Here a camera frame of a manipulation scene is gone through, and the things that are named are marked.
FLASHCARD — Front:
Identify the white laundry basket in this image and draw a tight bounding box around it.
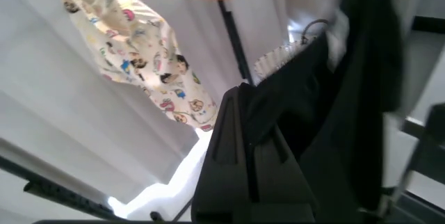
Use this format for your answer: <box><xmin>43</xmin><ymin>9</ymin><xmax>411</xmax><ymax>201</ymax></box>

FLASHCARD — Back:
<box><xmin>253</xmin><ymin>18</ymin><xmax>330</xmax><ymax>81</ymax></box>

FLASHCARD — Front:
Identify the black garment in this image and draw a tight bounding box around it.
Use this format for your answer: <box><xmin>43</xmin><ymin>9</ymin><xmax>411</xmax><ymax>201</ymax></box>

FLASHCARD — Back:
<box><xmin>239</xmin><ymin>0</ymin><xmax>406</xmax><ymax>224</ymax></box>

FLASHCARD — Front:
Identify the white curtain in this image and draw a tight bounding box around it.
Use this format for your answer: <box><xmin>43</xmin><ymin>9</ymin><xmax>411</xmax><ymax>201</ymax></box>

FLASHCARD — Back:
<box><xmin>0</xmin><ymin>0</ymin><xmax>348</xmax><ymax>206</ymax></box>

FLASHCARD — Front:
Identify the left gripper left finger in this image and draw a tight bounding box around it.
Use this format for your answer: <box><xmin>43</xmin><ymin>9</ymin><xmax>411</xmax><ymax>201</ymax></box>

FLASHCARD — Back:
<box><xmin>191</xmin><ymin>85</ymin><xmax>252</xmax><ymax>223</ymax></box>

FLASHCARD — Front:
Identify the cream printed garment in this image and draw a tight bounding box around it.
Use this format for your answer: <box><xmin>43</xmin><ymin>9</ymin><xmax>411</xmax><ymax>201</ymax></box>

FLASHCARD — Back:
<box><xmin>58</xmin><ymin>0</ymin><xmax>220</xmax><ymax>133</ymax></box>

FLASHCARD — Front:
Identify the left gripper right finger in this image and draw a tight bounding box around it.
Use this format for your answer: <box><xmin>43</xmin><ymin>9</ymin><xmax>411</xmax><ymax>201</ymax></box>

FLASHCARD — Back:
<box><xmin>252</xmin><ymin>126</ymin><xmax>317</xmax><ymax>223</ymax></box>

